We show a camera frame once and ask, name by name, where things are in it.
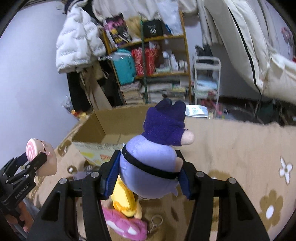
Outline pink swirl plush doll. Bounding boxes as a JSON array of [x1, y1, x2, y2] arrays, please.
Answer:
[[26, 138, 58, 176]]

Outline yellow plush pouch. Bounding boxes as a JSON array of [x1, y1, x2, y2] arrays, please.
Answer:
[[111, 176, 142, 219]]

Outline pink plush toy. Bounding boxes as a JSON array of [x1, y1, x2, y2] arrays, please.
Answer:
[[102, 207, 147, 240]]

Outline purple hooded plush doll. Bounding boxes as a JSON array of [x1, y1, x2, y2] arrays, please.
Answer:
[[119, 98, 195, 199]]

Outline person left hand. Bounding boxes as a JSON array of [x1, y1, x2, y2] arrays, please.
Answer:
[[5, 201, 34, 232]]

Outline cardboard box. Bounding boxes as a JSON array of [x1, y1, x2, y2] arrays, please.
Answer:
[[72, 104, 156, 167]]

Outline stack of books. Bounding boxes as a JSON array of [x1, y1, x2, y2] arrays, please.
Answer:
[[120, 81, 145, 105]]

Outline white puffer jacket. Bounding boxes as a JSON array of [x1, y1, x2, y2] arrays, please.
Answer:
[[56, 1, 106, 74]]

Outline teal bag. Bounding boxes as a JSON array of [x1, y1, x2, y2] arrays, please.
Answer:
[[111, 49, 137, 85]]

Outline white utility cart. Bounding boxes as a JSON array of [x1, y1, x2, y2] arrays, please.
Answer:
[[193, 54, 222, 118]]

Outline wooden bookshelf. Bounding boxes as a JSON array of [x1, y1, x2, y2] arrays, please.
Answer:
[[103, 12, 192, 103]]

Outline red gift bag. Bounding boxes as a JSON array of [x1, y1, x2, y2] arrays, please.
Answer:
[[131, 47, 159, 77]]

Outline blonde wig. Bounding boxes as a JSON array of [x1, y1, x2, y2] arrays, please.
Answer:
[[125, 16, 141, 38]]

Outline cream white duvet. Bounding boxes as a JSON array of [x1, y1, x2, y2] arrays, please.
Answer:
[[204, 1, 295, 104]]

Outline black box with 40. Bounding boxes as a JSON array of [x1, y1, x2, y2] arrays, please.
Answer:
[[142, 19, 163, 38]]

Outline metal key ring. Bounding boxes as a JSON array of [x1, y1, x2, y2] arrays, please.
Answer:
[[146, 214, 164, 235]]

